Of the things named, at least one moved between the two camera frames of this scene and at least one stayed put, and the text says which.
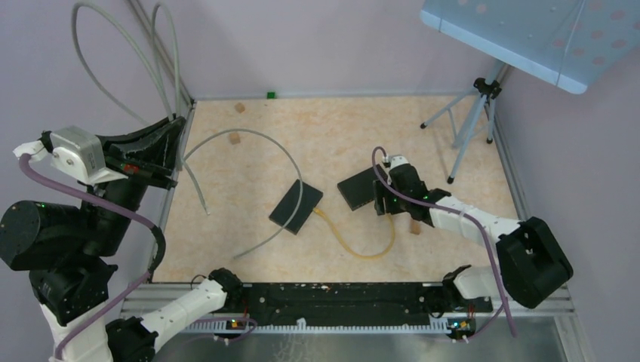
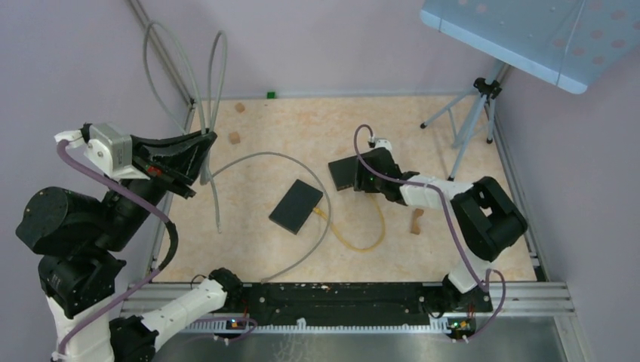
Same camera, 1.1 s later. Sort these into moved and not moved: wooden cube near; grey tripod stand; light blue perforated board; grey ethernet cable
Moved: grey ethernet cable
Not moved: grey tripod stand; wooden cube near; light blue perforated board
